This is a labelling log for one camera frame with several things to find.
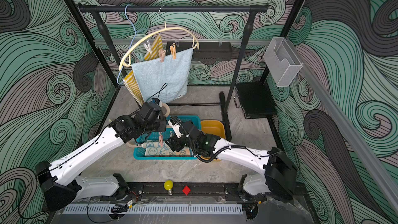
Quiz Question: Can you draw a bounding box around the pink clothespin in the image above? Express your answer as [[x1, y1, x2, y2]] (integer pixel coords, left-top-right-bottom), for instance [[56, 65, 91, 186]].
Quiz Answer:
[[159, 132, 164, 147], [159, 49, 166, 63]]

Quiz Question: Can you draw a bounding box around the bunny pattern towel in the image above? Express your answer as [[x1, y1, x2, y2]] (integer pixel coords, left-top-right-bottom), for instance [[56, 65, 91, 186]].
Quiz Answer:
[[142, 141, 192, 157]]

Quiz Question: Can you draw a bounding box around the pink wooden hanger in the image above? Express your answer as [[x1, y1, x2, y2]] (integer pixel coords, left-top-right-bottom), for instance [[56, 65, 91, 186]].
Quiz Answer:
[[127, 102, 167, 142]]

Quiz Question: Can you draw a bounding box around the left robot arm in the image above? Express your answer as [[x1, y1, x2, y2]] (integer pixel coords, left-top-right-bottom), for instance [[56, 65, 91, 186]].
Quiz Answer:
[[35, 98, 167, 212]]

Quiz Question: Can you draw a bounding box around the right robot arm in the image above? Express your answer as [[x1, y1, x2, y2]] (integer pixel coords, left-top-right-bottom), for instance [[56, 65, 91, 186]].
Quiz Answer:
[[167, 116, 298, 200]]

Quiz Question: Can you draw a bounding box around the cream plastic hanger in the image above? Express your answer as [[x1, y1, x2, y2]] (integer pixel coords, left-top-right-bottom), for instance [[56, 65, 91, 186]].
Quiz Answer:
[[118, 21, 200, 71]]

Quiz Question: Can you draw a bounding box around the yellow plastic tray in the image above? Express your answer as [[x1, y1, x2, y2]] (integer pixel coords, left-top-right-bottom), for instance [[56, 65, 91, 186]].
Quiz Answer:
[[199, 120, 226, 151]]

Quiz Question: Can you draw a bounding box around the teal perforated plastic basket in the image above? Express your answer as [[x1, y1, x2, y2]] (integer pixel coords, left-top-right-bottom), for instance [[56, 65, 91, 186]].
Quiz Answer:
[[133, 128, 195, 160]]

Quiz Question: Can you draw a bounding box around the light blue towel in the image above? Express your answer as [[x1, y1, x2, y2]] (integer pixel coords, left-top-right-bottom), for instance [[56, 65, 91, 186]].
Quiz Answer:
[[132, 48, 193, 103]]

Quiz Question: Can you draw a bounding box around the yellow light bulb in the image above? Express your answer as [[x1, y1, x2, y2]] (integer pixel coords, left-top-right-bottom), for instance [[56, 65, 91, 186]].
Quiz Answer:
[[164, 180, 174, 196]]

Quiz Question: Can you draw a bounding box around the red diamond marker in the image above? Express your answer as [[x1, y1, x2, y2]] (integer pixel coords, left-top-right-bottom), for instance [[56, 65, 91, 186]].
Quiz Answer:
[[182, 186, 191, 196]]

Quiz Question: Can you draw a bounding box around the green clothespin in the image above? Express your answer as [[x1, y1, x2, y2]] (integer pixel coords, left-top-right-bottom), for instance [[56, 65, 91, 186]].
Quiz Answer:
[[136, 54, 145, 62]]

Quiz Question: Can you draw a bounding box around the yellow striped towel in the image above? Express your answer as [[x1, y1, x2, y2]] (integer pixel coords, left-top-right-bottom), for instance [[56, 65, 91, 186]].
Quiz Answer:
[[123, 33, 164, 106]]

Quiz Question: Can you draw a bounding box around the pink clothespin on blue towel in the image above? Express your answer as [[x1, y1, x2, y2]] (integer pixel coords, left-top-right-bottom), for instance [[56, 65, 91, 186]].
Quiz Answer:
[[159, 49, 166, 63]]

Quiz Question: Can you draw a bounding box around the orange clothespin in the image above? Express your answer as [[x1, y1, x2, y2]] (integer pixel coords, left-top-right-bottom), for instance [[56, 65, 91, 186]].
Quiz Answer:
[[170, 43, 177, 60]]

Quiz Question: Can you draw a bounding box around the black case on floor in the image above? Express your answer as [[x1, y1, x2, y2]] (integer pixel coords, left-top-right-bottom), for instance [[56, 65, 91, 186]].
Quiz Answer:
[[233, 82, 277, 119]]

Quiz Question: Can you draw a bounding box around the black clothes rack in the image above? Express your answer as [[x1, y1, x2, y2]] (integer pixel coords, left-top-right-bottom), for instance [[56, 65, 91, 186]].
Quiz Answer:
[[78, 3, 269, 141]]

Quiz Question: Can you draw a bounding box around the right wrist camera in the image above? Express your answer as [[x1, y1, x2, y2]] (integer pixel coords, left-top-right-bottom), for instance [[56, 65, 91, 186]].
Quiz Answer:
[[171, 123, 182, 139]]

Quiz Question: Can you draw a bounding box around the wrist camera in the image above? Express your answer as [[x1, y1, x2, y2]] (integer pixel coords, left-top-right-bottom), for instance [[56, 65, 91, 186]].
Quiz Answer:
[[171, 123, 182, 139], [151, 98, 162, 108]]

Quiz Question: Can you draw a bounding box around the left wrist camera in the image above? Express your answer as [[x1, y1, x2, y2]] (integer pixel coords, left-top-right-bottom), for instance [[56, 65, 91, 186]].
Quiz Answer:
[[151, 98, 162, 108]]

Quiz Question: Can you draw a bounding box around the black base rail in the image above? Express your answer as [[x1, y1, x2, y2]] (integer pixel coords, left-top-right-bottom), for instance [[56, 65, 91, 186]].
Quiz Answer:
[[60, 181, 308, 204]]

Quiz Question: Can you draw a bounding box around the blue wire hanger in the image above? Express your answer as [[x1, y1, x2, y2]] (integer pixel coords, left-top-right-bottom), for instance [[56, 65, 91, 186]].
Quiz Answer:
[[116, 4, 139, 85]]

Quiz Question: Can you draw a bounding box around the clear acrylic wall box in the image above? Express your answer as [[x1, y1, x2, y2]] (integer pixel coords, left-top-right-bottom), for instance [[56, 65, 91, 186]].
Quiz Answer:
[[263, 37, 303, 87]]

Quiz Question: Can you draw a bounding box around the white slotted cable duct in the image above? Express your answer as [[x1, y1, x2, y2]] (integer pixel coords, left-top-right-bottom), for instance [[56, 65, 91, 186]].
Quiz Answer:
[[63, 203, 243, 215]]

